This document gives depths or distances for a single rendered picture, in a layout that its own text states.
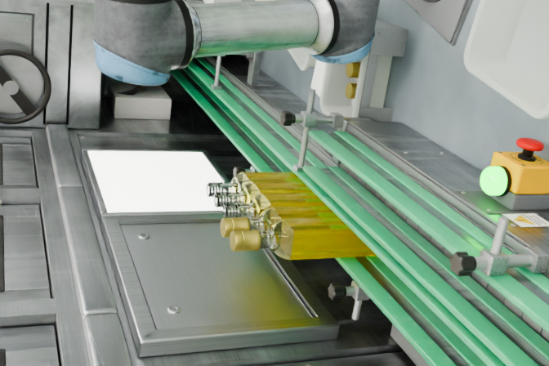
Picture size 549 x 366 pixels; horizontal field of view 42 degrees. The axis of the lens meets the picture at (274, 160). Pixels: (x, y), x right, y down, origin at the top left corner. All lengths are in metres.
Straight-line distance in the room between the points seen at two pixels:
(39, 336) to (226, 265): 0.37
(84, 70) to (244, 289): 1.03
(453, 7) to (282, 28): 0.32
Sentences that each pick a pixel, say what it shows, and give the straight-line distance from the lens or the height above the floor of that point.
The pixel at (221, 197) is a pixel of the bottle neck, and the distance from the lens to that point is 1.34.
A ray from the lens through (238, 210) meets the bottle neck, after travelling 1.29.
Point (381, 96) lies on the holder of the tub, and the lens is 1.51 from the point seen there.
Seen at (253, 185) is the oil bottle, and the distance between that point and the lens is 1.36.
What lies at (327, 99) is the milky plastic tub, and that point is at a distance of 1.63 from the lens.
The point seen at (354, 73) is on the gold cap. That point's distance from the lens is 1.56.
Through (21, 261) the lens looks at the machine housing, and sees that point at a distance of 1.47.
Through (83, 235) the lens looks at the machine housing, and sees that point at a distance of 1.48.
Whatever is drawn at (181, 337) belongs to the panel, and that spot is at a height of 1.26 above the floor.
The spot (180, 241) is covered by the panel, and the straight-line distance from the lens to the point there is 1.47.
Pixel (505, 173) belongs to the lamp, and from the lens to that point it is 1.10.
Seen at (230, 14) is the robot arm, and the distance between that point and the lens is 1.18.
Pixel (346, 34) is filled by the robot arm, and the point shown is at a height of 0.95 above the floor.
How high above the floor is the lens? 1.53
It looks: 21 degrees down
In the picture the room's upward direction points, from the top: 90 degrees counter-clockwise
